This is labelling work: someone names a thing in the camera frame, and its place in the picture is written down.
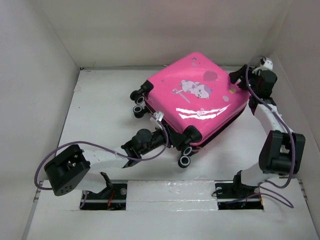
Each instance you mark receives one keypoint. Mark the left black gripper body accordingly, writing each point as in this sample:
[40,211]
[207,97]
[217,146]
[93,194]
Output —
[158,139]

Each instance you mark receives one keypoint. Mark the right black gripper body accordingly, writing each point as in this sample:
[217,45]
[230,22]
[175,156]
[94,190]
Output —
[250,72]

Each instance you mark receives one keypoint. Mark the pink hard-shell suitcase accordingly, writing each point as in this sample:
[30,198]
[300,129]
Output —
[196,102]

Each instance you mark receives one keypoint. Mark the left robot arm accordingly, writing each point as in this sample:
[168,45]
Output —
[78,169]

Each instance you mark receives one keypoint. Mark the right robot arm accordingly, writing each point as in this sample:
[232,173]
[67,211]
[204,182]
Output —
[282,151]

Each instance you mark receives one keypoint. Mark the aluminium rail right side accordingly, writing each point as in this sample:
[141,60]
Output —
[256,83]

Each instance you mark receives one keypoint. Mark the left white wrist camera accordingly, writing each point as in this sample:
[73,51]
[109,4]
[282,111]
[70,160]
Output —
[157,117]

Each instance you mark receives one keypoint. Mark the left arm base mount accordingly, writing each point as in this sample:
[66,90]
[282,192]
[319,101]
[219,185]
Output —
[113,197]

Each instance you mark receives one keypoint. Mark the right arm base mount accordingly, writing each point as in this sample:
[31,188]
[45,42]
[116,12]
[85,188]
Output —
[234,195]

